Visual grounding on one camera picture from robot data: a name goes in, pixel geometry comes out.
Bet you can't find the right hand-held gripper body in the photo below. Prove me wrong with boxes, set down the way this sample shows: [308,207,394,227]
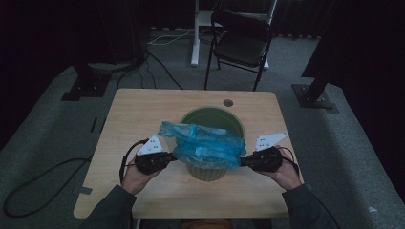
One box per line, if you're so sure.
[253,132,289,173]

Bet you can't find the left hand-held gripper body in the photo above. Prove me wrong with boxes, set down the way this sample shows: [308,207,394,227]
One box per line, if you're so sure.
[134,135,173,176]

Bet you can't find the blue plastic bag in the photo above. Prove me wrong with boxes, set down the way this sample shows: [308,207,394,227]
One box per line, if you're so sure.
[158,120,247,171]

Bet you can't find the green plastic bin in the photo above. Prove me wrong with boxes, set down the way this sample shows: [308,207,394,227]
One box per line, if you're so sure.
[179,106,246,182]

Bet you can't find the person's left hand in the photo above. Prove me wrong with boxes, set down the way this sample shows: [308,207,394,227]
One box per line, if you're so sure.
[122,165,160,196]

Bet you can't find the person's right hand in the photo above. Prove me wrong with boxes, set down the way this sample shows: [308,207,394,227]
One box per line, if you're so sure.
[259,145,302,191]

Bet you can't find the black slanted stand base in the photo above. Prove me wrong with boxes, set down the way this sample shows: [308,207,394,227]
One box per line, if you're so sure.
[291,73,340,115]

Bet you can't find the black square stand base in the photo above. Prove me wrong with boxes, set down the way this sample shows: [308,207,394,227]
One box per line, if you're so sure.
[60,61,112,102]

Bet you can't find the grey round stand base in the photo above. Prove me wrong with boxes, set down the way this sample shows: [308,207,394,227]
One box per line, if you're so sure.
[87,61,141,73]

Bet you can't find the black folding chair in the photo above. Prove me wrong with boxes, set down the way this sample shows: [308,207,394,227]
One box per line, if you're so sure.
[203,10,275,93]

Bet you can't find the dark curtain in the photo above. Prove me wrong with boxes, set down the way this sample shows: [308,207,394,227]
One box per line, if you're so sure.
[300,0,405,204]

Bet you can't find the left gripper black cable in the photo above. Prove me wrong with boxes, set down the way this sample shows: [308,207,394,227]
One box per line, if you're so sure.
[118,138,150,185]

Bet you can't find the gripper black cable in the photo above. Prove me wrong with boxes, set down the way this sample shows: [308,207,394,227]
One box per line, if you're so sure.
[118,138,150,185]
[278,146,342,229]

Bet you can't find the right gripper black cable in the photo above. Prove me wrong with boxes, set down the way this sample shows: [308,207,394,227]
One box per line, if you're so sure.
[278,146,342,229]

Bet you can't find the thick black floor cable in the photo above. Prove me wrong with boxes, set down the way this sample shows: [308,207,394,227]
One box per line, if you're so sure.
[2,156,94,219]

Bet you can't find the thin black floor cable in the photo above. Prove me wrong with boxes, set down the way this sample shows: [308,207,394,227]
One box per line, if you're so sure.
[116,53,158,90]
[145,47,184,91]

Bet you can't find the white floor cable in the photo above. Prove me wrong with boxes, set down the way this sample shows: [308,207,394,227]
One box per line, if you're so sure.
[147,28,218,46]

